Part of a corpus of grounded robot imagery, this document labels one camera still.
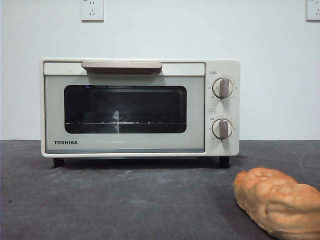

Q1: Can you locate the oven door with beige handle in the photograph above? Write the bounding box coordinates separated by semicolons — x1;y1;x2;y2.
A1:
43;60;206;154

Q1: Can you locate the golden bread roll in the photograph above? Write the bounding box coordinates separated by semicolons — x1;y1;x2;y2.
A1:
232;167;320;240

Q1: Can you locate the oven timer knob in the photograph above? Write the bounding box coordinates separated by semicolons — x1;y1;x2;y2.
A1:
211;118;234;140

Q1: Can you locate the oven temperature knob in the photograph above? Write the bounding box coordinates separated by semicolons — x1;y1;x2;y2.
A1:
212;77;235;99

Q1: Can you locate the white Toshiba toaster oven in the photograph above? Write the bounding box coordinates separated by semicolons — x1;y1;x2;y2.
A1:
39;57;241;169

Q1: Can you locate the metal wire oven rack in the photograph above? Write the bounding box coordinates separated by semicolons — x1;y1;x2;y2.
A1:
65;121;187;125

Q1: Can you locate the white wall socket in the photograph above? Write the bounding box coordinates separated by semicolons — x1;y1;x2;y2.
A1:
305;0;320;22
80;0;105;22

